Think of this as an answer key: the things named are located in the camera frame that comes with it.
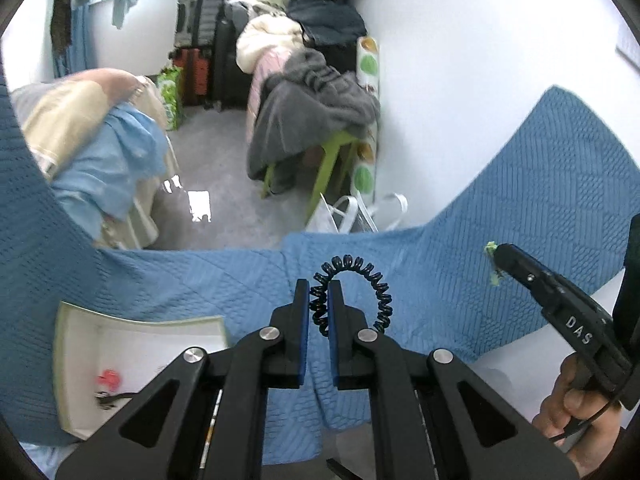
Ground green open cardboard box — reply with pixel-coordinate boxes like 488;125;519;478
53;302;229;440

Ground white tote bag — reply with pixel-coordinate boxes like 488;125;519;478
305;192;409;234

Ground person's right hand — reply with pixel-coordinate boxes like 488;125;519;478
531;351;624;478

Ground right blue textured cushion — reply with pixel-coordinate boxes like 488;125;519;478
282;87;639;363

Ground green plastic stool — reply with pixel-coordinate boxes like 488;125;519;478
260;129;360;224

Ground cream padded jacket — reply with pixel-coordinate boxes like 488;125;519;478
235;14;304;74

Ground green shopping bag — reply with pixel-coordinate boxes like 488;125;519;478
156;65;183;131

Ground pink hat hair clip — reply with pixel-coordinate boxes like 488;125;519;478
96;368;122;393

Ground black spiral hair tie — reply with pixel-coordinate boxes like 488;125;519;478
308;253;394;337

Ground small green jewelry piece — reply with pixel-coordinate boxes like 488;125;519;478
484;240;502;286

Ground light blue bed sheet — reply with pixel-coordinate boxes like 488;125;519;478
51;103;169;240

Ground beige pink quilt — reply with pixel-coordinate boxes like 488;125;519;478
10;68;168;181

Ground red suitcase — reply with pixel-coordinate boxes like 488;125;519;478
169;48;209;106

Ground left blue textured cushion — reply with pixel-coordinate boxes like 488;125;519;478
0;62;331;466

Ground black cable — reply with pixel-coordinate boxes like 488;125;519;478
546;393;624;443

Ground grey hard suitcase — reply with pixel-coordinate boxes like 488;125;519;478
174;0;224;49

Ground fruit pattern rolled mat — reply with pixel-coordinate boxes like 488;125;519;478
348;34;381;206

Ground white wall switch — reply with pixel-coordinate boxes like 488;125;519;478
616;23;640;72

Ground black cord necklace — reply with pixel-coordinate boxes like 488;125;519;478
94;390;144;411

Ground dark navy folded clothes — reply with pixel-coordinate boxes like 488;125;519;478
286;0;368;47

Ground grey blanket on stool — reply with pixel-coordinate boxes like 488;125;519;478
246;48;381;180

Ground blue textured cushion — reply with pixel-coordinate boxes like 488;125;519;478
0;62;331;466
282;87;639;363

